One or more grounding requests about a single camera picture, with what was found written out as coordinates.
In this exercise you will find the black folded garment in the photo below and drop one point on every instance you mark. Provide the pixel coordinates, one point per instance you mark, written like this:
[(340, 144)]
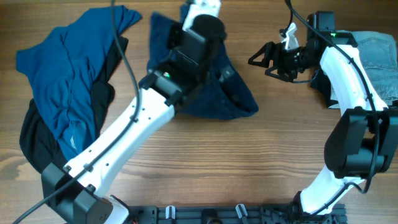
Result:
[(321, 83)]

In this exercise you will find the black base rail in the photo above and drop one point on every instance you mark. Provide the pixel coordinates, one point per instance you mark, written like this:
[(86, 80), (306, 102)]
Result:
[(266, 214)]

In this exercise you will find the teal blue t-shirt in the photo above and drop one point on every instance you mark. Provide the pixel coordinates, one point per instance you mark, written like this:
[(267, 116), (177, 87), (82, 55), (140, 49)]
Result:
[(61, 71)]

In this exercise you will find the navy blue shorts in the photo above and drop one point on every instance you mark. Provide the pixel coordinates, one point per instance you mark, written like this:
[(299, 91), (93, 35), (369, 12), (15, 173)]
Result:
[(224, 96)]

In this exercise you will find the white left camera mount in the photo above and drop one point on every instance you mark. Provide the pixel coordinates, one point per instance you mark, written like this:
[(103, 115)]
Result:
[(199, 7)]

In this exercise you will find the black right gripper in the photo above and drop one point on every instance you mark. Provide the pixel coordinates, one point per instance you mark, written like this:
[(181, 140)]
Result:
[(278, 49)]

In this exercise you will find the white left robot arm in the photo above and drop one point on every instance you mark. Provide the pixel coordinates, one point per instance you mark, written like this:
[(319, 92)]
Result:
[(78, 192)]

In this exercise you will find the black garment under t-shirt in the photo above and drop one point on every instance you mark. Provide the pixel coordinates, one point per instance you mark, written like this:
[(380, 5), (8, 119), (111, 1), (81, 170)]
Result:
[(36, 140)]

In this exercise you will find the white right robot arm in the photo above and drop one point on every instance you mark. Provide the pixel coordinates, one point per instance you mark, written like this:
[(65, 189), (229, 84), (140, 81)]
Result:
[(364, 141)]

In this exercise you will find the light blue denim jeans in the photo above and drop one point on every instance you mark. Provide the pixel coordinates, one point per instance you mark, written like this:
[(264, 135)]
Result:
[(378, 55)]

